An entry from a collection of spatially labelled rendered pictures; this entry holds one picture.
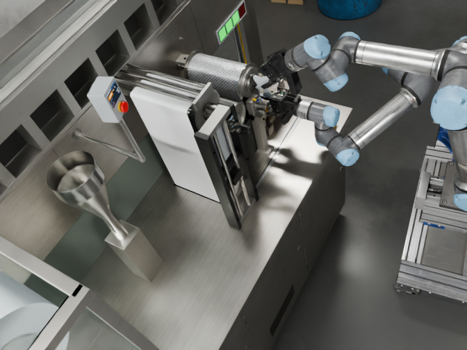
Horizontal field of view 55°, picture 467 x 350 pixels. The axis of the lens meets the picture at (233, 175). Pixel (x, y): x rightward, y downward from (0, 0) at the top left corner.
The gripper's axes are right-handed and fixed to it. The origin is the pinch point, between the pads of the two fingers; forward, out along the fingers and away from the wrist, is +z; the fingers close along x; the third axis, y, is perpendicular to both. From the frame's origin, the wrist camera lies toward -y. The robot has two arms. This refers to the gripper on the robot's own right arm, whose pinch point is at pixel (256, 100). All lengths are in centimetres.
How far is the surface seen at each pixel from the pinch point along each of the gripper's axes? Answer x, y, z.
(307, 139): -1.9, -19.0, -20.8
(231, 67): 6.6, 22.3, 3.8
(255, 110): 10.5, 6.5, -6.1
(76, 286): 103, 51, -22
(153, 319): 93, -19, -6
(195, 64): 9.2, 21.5, 18.8
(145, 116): 41, 25, 18
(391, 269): -1, -109, -66
